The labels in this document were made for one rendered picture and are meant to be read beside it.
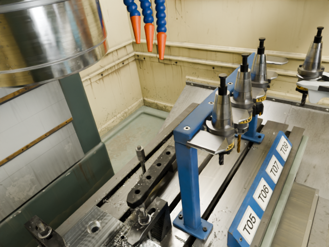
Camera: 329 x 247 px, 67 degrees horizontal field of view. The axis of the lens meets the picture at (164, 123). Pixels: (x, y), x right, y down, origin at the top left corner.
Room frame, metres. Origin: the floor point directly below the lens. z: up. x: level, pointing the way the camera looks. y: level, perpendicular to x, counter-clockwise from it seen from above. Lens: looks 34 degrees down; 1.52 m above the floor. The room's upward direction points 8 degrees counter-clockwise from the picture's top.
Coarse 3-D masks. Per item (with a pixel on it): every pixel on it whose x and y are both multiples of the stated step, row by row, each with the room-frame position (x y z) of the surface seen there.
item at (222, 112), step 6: (216, 96) 0.40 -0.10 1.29; (222, 96) 0.40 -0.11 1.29; (228, 96) 0.40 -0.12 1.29; (216, 102) 0.40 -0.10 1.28; (222, 102) 0.39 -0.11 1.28; (228, 102) 0.40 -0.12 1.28; (216, 108) 0.40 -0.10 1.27; (222, 108) 0.39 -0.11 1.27; (228, 108) 0.39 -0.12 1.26; (216, 114) 0.40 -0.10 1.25; (222, 114) 0.39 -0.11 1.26; (228, 114) 0.39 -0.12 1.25; (216, 120) 0.39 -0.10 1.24; (222, 120) 0.39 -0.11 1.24; (228, 120) 0.39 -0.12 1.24; (216, 126) 0.39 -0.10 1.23; (222, 126) 0.39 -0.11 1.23; (228, 126) 0.39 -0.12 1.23
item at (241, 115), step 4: (232, 108) 0.47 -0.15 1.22; (236, 108) 0.46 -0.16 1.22; (240, 108) 0.47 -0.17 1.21; (232, 112) 0.45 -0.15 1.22; (236, 112) 0.45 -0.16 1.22; (240, 112) 0.45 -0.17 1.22; (244, 112) 0.45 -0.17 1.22; (236, 116) 0.43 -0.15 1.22; (240, 116) 0.43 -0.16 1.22; (244, 116) 0.43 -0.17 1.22; (248, 116) 0.43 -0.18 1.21; (240, 120) 0.42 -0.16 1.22; (244, 120) 0.42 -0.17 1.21
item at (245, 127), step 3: (246, 123) 0.48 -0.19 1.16; (240, 126) 0.48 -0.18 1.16; (243, 126) 0.48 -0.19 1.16; (246, 126) 0.48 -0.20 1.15; (237, 129) 0.48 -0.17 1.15; (240, 129) 0.47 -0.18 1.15; (243, 129) 0.47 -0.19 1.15; (246, 129) 0.48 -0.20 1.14; (237, 132) 0.48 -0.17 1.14; (240, 132) 0.47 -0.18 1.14; (243, 132) 0.47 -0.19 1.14
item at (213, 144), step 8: (192, 136) 0.39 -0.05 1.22; (200, 136) 0.38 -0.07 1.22; (208, 136) 0.38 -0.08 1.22; (216, 136) 0.38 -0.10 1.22; (192, 144) 0.36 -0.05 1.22; (200, 144) 0.36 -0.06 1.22; (208, 144) 0.36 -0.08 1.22; (216, 144) 0.35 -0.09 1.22; (224, 144) 0.35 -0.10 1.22; (208, 152) 0.34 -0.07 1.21; (216, 152) 0.33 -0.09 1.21
